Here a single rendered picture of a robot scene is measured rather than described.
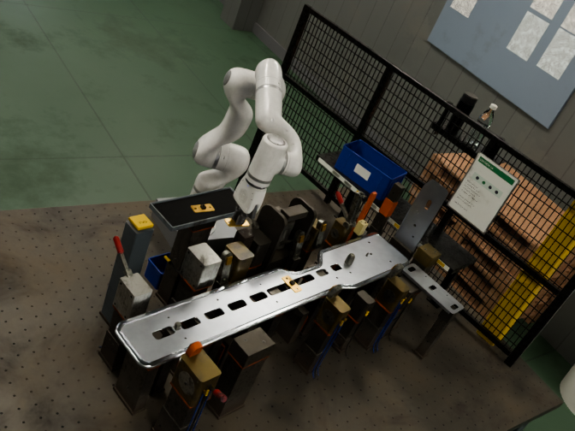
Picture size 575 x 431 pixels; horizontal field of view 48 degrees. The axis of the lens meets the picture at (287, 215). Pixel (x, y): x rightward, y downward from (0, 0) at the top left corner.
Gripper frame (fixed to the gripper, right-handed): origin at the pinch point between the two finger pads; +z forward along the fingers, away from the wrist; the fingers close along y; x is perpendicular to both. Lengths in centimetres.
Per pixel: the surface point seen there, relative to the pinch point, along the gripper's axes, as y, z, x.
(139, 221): -12.8, 12.1, -27.8
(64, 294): -26, 59, -38
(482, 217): 7, 0, 129
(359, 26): -302, 40, 321
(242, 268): 2.7, 22.4, 9.5
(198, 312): 16.4, 26.5, -13.9
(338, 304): 27.4, 19.3, 36.8
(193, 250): -1.4, 16.0, -11.0
